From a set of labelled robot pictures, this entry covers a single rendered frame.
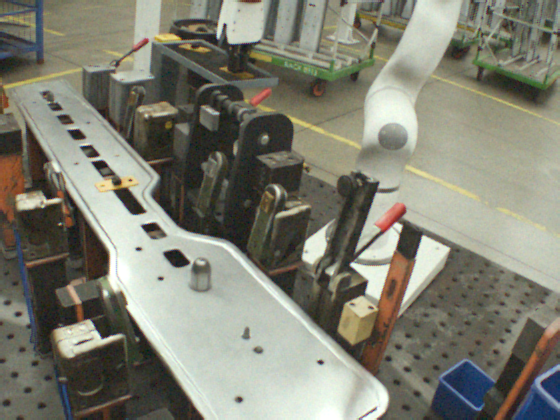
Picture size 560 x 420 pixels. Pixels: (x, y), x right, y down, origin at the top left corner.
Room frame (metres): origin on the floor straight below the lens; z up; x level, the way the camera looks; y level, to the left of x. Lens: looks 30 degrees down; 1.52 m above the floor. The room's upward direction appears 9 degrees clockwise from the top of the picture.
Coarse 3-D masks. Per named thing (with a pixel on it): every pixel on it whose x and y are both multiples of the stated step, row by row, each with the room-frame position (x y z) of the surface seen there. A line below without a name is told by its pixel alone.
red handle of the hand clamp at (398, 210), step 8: (392, 208) 0.70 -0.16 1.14; (400, 208) 0.70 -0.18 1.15; (384, 216) 0.69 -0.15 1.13; (392, 216) 0.69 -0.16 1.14; (400, 216) 0.69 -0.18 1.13; (376, 224) 0.68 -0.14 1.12; (384, 224) 0.68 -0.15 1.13; (392, 224) 0.68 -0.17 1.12; (368, 232) 0.67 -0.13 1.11; (376, 232) 0.67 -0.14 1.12; (384, 232) 0.68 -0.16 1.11; (360, 240) 0.66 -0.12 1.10; (368, 240) 0.66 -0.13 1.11; (360, 248) 0.65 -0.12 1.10; (328, 272) 0.62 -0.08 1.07
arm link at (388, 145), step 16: (384, 96) 1.18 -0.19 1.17; (400, 96) 1.18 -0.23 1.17; (368, 112) 1.15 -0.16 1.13; (384, 112) 1.11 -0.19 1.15; (400, 112) 1.10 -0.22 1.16; (368, 128) 1.11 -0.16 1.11; (384, 128) 1.09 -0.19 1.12; (400, 128) 1.08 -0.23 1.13; (416, 128) 1.11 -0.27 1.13; (368, 144) 1.11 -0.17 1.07; (384, 144) 1.09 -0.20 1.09; (400, 144) 1.08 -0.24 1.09; (368, 160) 1.15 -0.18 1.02; (384, 160) 1.13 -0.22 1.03; (400, 160) 1.13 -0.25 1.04; (384, 176) 1.15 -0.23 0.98; (400, 176) 1.18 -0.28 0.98; (384, 192) 1.16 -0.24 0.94
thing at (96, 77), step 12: (84, 72) 1.42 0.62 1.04; (96, 72) 1.41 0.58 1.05; (108, 72) 1.43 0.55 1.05; (84, 84) 1.42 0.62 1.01; (96, 84) 1.41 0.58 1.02; (108, 84) 1.43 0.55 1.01; (84, 96) 1.42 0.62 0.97; (96, 96) 1.41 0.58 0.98; (108, 96) 1.43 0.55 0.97; (96, 108) 1.41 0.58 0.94; (108, 108) 1.44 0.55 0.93; (108, 120) 1.44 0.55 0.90
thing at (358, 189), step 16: (352, 176) 0.65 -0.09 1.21; (368, 176) 0.64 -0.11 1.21; (352, 192) 0.61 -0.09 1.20; (368, 192) 0.63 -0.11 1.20; (352, 208) 0.64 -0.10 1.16; (368, 208) 0.63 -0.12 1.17; (336, 224) 0.64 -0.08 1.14; (352, 224) 0.62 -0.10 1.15; (336, 240) 0.64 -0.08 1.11; (352, 240) 0.62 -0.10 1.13; (336, 256) 0.63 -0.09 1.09; (352, 256) 0.63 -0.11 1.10; (320, 272) 0.63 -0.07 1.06; (336, 272) 0.61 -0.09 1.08
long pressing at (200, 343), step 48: (48, 144) 1.02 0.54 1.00; (96, 144) 1.06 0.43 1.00; (96, 192) 0.85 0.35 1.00; (144, 192) 0.87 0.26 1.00; (144, 240) 0.72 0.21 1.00; (192, 240) 0.75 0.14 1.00; (144, 288) 0.60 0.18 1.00; (240, 288) 0.64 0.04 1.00; (144, 336) 0.51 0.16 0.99; (192, 336) 0.52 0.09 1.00; (240, 336) 0.54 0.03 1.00; (288, 336) 0.55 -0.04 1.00; (192, 384) 0.44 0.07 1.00; (240, 384) 0.45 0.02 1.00; (288, 384) 0.46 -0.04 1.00; (336, 384) 0.47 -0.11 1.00
